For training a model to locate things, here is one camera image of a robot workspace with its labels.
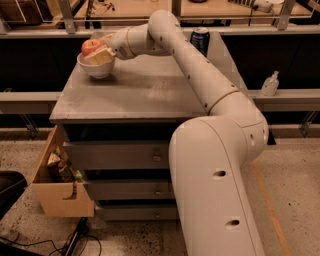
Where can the bottom grey drawer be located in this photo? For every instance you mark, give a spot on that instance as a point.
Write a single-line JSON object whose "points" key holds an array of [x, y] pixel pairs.
{"points": [[137, 212]]}

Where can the clear sanitizer bottle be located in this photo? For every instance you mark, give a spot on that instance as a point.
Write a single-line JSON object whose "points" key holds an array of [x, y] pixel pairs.
{"points": [[270, 85]]}

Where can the red apple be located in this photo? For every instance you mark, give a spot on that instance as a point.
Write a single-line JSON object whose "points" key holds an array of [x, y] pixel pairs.
{"points": [[90, 46]]}

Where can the grey drawer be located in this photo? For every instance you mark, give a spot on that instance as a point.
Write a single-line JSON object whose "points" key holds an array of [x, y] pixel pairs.
{"points": [[129, 189], [137, 212], [117, 155]]}

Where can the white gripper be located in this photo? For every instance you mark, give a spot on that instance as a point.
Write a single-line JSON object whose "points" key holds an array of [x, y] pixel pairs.
{"points": [[119, 43]]}

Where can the grey drawer cabinet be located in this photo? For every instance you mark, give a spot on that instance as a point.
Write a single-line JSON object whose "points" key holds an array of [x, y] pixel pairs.
{"points": [[144, 99]]}

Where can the snack bags in box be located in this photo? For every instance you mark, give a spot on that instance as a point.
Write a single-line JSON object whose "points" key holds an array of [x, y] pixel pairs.
{"points": [[61, 170]]}

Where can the white power strip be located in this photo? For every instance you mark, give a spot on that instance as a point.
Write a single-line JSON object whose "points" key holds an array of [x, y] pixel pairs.
{"points": [[257, 5]]}

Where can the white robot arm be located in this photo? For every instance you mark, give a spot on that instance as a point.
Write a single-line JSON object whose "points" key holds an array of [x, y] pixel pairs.
{"points": [[205, 153]]}

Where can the white ceramic bowl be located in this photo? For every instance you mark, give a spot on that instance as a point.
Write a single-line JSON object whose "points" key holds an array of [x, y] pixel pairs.
{"points": [[95, 71]]}

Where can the wooden side box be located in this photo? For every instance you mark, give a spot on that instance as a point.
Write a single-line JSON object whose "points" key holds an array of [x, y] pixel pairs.
{"points": [[58, 199]]}

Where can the black chair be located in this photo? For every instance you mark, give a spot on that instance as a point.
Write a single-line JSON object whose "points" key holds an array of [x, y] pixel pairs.
{"points": [[12, 186]]}

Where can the blue soda can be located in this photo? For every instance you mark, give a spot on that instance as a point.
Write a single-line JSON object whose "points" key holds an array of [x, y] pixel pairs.
{"points": [[200, 38]]}

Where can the top grey drawer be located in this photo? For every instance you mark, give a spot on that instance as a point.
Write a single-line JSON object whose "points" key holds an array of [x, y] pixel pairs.
{"points": [[117, 155]]}

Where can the middle grey drawer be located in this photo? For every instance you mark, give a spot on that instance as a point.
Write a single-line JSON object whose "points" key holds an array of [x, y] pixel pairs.
{"points": [[129, 189]]}

